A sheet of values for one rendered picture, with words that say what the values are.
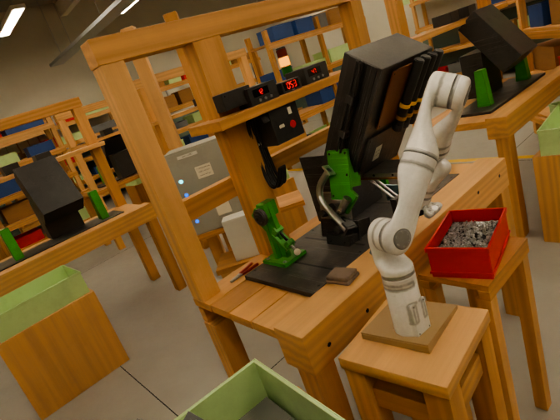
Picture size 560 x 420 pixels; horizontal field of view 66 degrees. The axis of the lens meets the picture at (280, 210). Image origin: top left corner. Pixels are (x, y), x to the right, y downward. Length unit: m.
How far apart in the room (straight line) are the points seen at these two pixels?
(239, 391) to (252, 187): 0.96
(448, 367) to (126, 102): 1.32
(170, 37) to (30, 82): 9.95
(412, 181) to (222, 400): 0.75
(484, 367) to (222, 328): 1.02
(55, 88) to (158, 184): 10.14
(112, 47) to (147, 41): 0.13
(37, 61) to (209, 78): 10.08
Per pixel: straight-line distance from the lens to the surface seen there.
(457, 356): 1.25
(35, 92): 11.64
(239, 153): 1.88
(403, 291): 1.22
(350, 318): 1.50
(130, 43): 1.73
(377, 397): 1.38
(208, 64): 1.86
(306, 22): 7.60
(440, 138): 1.37
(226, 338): 1.94
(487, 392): 1.50
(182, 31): 1.84
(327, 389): 1.51
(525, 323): 2.01
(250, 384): 1.26
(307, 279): 1.65
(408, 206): 1.16
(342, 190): 1.81
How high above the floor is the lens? 1.66
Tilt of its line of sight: 18 degrees down
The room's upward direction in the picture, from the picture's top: 19 degrees counter-clockwise
